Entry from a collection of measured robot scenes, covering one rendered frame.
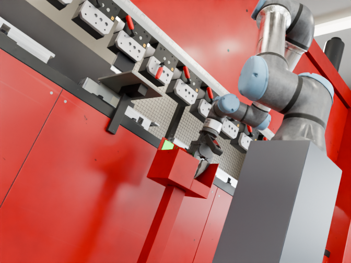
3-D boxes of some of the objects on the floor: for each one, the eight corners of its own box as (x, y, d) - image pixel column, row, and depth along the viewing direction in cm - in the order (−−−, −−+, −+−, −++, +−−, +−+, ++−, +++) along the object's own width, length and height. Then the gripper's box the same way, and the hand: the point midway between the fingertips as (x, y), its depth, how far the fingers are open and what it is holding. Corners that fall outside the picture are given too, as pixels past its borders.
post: (103, 299, 243) (199, 58, 306) (99, 297, 246) (195, 58, 309) (108, 301, 246) (203, 61, 309) (105, 298, 249) (199, 62, 312)
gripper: (210, 136, 157) (191, 180, 152) (195, 126, 153) (175, 171, 148) (223, 136, 150) (203, 183, 145) (207, 126, 145) (187, 174, 140)
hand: (194, 175), depth 144 cm, fingers closed
